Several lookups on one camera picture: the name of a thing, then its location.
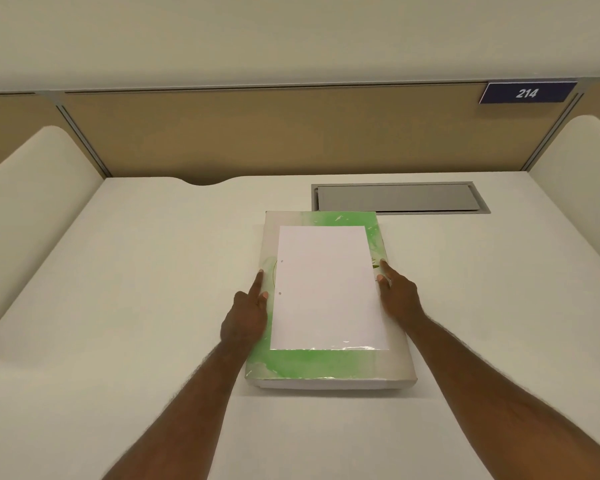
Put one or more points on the person's right hand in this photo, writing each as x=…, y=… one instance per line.
x=402, y=299

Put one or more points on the person's left hand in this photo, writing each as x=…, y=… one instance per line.
x=242, y=319

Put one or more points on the person's right thumb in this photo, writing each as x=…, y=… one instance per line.
x=382, y=282

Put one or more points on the person's left thumb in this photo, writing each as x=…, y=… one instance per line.
x=263, y=300

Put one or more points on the green and white paper ream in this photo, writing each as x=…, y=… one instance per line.
x=325, y=367

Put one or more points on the person's right forearm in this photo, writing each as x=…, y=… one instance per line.
x=490, y=399

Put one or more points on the person's left forearm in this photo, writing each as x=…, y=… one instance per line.
x=190, y=414

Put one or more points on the white paper sheet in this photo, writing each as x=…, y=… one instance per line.
x=325, y=289

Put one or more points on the beige partition panel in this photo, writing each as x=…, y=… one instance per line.
x=290, y=134

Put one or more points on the white side divider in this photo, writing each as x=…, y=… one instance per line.
x=580, y=184
x=30, y=209

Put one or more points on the blue number sign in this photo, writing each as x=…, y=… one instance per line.
x=527, y=92

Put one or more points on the grey metal partition post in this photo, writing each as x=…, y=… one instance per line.
x=555, y=129
x=82, y=134

